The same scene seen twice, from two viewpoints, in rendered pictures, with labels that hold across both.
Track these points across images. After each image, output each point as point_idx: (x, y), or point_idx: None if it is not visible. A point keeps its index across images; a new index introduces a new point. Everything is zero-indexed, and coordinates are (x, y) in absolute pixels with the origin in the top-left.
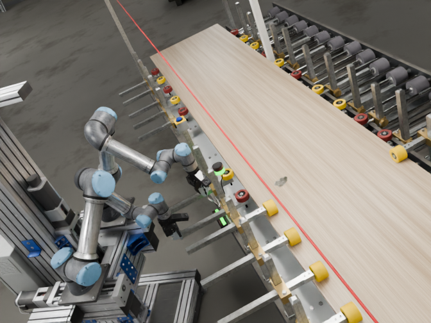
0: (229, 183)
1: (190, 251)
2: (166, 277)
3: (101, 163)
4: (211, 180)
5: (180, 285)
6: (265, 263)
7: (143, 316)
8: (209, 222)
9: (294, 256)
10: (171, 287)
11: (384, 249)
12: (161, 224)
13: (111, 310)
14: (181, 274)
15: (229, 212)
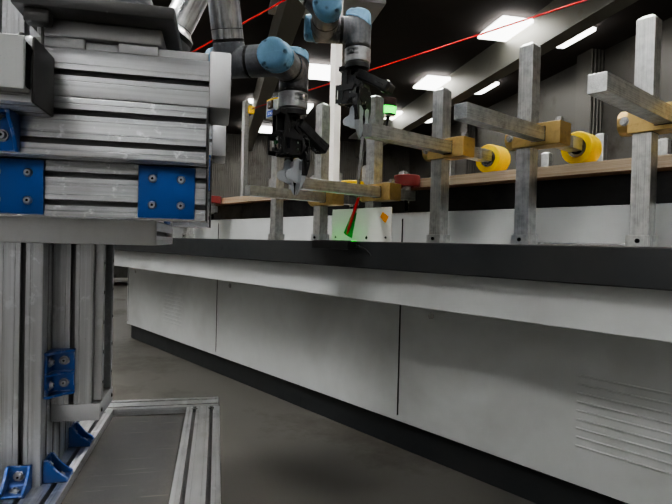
0: (352, 203)
1: (376, 127)
2: (136, 404)
3: (173, 5)
4: (371, 119)
5: (178, 417)
6: (649, 29)
7: (103, 396)
8: (353, 188)
9: (599, 167)
10: (151, 419)
11: None
12: (278, 124)
13: (166, 121)
14: (180, 401)
15: (393, 183)
